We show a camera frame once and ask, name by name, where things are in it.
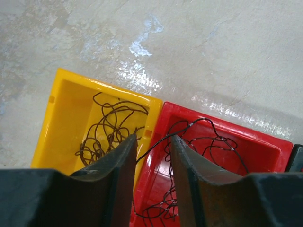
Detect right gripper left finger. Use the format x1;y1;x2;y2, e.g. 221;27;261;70
0;135;137;227

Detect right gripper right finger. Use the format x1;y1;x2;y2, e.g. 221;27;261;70
171;136;303;227

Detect red plastic bin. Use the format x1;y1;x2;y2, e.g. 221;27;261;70
130;102;293;227

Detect red and black cables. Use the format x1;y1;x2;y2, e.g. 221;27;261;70
132;117;250;227

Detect yellow plastic bin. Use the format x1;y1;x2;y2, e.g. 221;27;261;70
31;69;162;179

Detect black plastic bin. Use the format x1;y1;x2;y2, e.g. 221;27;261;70
285;144;303;173

